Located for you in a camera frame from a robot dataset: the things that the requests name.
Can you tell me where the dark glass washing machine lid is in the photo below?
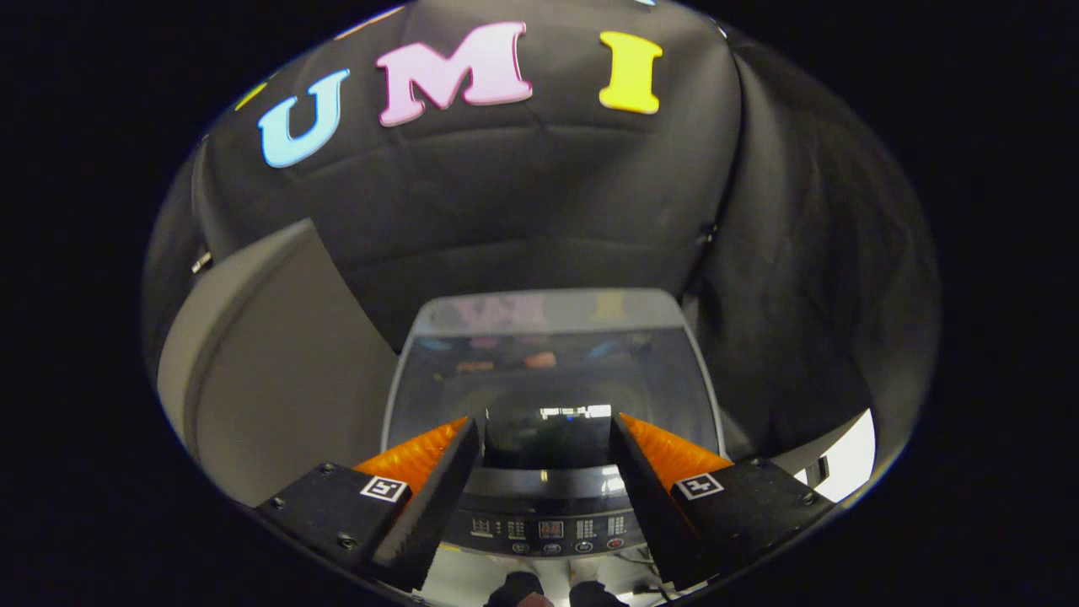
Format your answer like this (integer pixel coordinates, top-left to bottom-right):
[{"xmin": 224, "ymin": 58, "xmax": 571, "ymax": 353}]
[{"xmin": 384, "ymin": 289, "xmax": 727, "ymax": 473}]

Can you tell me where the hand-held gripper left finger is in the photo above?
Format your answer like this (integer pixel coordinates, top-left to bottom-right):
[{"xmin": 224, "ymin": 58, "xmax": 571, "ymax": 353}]
[{"xmin": 253, "ymin": 416, "xmax": 481, "ymax": 593}]

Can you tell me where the grey washing machine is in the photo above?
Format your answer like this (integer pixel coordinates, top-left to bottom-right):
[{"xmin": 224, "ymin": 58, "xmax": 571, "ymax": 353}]
[{"xmin": 379, "ymin": 289, "xmax": 731, "ymax": 561}]

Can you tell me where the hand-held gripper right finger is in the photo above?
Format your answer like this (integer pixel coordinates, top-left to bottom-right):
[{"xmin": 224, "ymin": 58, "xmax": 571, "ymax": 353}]
[{"xmin": 609, "ymin": 413, "xmax": 837, "ymax": 591}]

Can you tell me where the white board with black marks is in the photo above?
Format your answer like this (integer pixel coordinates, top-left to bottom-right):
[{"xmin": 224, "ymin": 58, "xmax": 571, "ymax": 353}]
[{"xmin": 797, "ymin": 411, "xmax": 878, "ymax": 504}]

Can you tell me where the person's black shoe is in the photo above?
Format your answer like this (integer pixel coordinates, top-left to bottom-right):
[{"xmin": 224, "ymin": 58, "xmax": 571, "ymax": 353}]
[
  {"xmin": 569, "ymin": 580, "xmax": 630, "ymax": 607},
  {"xmin": 486, "ymin": 572, "xmax": 547, "ymax": 607}
]

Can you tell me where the grey table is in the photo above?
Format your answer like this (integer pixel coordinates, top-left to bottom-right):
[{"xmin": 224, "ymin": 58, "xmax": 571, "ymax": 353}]
[{"xmin": 158, "ymin": 219, "xmax": 402, "ymax": 508}]

